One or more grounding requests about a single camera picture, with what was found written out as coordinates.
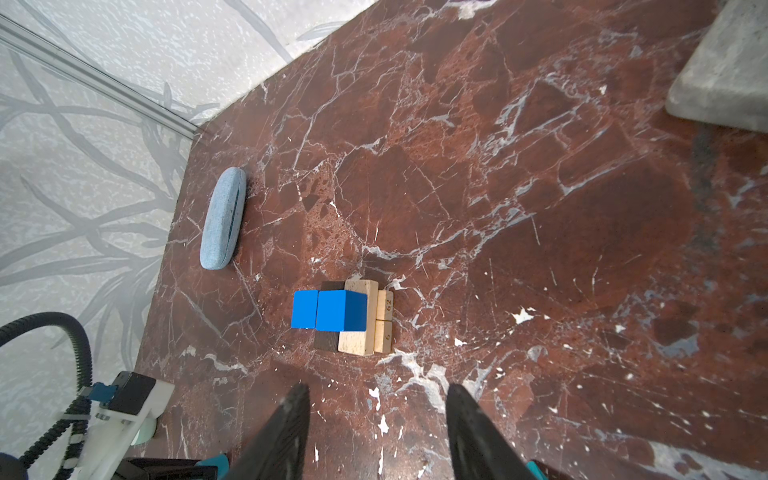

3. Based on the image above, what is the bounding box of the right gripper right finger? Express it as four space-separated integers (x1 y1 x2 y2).
446 384 535 479

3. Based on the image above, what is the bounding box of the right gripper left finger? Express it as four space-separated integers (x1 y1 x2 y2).
224 383 311 479

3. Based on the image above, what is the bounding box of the teal cylinder block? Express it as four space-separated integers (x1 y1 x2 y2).
195 454 230 480

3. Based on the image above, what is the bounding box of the dark brown wood block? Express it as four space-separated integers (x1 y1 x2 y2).
314 281 345 352

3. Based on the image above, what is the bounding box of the light wood block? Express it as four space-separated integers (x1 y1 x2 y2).
374 290 393 354
338 279 379 356

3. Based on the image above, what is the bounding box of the blue cube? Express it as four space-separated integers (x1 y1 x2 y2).
291 290 319 329
316 290 368 332

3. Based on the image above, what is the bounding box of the teal triangular roof block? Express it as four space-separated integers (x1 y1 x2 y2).
526 460 548 480

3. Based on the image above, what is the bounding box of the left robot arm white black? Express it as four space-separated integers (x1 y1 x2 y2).
1 312 93 479

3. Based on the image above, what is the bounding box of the grey rectangular sponge block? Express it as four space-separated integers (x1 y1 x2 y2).
665 0 767 133

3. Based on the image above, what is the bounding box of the pale green round disc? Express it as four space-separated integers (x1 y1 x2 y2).
131 417 157 446

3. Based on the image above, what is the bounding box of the grey-blue glasses case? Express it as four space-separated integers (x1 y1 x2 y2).
199 167 247 270

